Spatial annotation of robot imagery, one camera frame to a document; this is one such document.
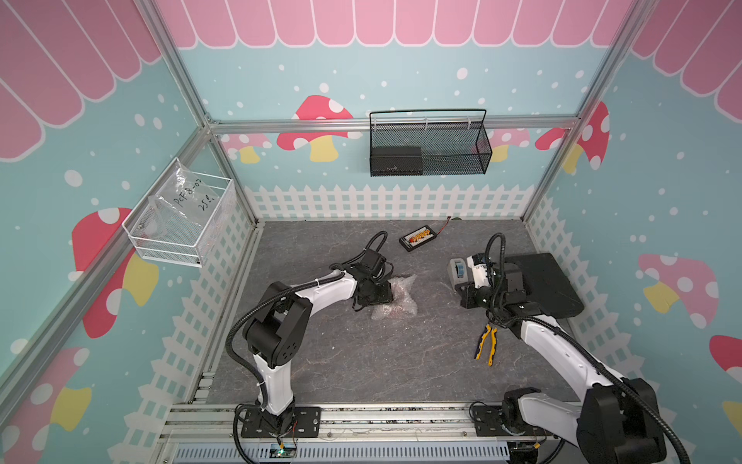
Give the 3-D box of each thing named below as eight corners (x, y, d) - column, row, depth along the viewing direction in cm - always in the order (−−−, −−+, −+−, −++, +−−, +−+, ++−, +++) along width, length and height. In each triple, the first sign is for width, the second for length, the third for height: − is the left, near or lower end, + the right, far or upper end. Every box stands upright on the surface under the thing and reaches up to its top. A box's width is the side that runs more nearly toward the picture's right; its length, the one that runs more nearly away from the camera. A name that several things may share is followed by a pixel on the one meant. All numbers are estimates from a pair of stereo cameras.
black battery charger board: (407, 252, 113) (408, 249, 111) (398, 243, 116) (398, 239, 114) (435, 237, 118) (436, 233, 116) (426, 228, 121) (427, 224, 119)
